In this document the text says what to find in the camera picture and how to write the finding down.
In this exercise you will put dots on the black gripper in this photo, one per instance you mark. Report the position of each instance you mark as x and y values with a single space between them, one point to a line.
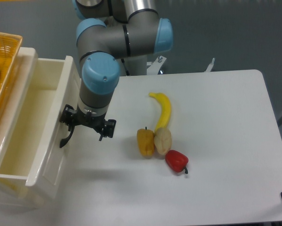
70 117

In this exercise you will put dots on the black top drawer handle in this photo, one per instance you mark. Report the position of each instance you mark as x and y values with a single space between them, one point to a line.
64 141

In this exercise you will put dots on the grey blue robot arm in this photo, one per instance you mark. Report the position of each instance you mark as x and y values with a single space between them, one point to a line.
111 30

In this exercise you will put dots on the white drawer cabinet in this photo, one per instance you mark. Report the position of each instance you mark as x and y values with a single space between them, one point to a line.
22 124

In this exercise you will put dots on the yellow toy bell pepper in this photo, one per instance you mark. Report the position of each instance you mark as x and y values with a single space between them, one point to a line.
145 141

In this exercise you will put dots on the cream toy garlic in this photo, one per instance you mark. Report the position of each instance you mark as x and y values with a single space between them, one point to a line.
163 140

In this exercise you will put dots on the yellow toy banana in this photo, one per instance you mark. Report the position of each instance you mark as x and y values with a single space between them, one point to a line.
166 109

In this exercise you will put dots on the red toy bell pepper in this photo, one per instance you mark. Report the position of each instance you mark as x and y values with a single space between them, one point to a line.
177 161

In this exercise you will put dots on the yellow woven basket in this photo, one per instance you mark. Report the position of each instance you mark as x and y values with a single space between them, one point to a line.
9 48

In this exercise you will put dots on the white right clamp bracket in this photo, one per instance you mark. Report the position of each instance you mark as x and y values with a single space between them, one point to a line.
210 66

